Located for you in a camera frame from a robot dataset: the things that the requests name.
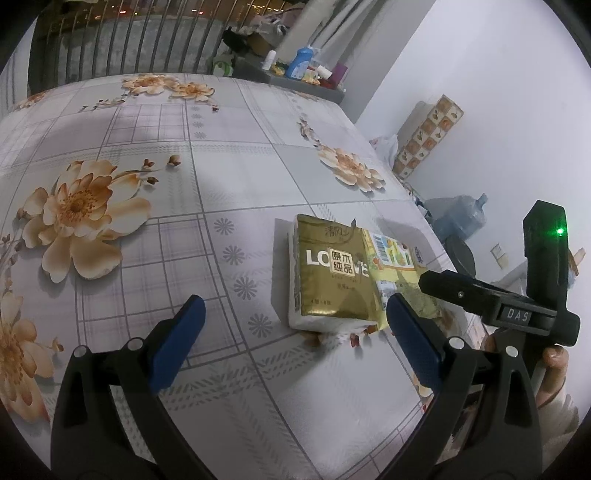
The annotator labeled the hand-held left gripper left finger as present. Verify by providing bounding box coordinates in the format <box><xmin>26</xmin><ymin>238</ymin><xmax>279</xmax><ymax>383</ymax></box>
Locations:
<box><xmin>50</xmin><ymin>294</ymin><xmax>218</xmax><ymax>480</ymax></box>

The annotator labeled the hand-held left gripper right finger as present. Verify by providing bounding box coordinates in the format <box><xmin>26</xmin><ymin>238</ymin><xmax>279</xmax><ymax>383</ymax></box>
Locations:
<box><xmin>374</xmin><ymin>293</ymin><xmax>543</xmax><ymax>480</ymax></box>

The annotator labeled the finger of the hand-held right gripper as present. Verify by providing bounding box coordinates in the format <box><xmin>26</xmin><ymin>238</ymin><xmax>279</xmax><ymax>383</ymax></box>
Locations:
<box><xmin>418</xmin><ymin>270</ymin><xmax>503</xmax><ymax>326</ymax></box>

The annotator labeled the yellow green printed packet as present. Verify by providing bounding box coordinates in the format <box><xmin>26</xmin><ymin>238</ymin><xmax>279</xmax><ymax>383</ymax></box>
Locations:
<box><xmin>355</xmin><ymin>220</ymin><xmax>462</xmax><ymax>333</ymax></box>

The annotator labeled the gold tissue pack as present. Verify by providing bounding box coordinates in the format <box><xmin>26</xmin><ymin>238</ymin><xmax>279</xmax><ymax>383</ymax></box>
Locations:
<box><xmin>286</xmin><ymin>213</ymin><xmax>391</xmax><ymax>334</ymax></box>

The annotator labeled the person's right hand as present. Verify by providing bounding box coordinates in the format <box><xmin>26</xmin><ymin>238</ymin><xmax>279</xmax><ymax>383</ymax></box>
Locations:
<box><xmin>538</xmin><ymin>346</ymin><xmax>570</xmax><ymax>408</ymax></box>

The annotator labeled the black round pan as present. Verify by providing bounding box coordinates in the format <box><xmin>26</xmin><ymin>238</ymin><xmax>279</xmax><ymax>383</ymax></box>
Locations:
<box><xmin>445</xmin><ymin>237</ymin><xmax>476</xmax><ymax>278</ymax></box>

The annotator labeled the blue water jug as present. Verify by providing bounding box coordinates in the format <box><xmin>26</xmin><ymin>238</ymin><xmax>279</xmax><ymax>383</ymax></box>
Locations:
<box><xmin>429</xmin><ymin>194</ymin><xmax>488</xmax><ymax>241</ymax></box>

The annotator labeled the fruit patterned tall box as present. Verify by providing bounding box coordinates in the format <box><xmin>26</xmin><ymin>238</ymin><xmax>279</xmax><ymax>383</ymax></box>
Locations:
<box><xmin>392</xmin><ymin>95</ymin><xmax>465</xmax><ymax>181</ymax></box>

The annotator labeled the white plastic bag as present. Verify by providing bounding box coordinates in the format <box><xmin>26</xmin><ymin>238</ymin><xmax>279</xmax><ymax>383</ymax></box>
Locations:
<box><xmin>369</xmin><ymin>134</ymin><xmax>400</xmax><ymax>167</ymax></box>

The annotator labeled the blue detergent bottle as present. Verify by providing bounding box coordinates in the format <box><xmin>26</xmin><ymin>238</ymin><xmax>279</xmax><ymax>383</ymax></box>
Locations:
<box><xmin>284</xmin><ymin>46</ymin><xmax>319</xmax><ymax>79</ymax></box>

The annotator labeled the grey side table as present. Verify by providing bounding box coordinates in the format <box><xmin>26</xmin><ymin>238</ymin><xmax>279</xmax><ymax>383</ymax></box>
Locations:
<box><xmin>231</xmin><ymin>55</ymin><xmax>347</xmax><ymax>100</ymax></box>

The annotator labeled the metal railing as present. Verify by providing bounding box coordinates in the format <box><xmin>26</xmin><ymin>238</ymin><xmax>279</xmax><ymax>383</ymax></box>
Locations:
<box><xmin>28</xmin><ymin>0</ymin><xmax>287</xmax><ymax>88</ymax></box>

